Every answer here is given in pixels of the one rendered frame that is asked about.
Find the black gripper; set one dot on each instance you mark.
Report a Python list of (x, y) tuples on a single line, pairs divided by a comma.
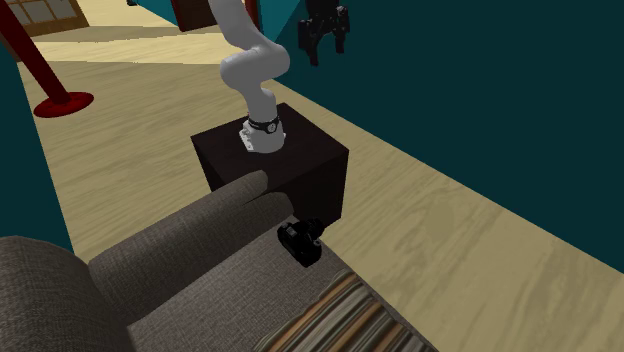
[(325, 17)]

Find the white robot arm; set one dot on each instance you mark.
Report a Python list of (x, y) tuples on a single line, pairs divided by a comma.
[(253, 58)]

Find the dark robot stand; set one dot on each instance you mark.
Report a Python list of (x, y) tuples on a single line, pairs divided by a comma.
[(302, 161)]

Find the dark red wooden cabinet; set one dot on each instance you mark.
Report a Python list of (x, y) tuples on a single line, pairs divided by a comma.
[(192, 13)]

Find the grey-brown fabric sofa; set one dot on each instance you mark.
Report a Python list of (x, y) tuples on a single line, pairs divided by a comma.
[(219, 282)]

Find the striped cushion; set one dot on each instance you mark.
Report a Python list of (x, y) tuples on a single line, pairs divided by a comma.
[(341, 317)]

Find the wooden framed glass door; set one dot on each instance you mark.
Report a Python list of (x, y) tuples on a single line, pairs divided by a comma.
[(46, 14)]

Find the dark red pole with base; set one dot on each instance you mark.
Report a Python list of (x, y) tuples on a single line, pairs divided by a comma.
[(46, 78)]

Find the black camera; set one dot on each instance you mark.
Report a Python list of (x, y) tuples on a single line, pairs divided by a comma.
[(301, 241)]

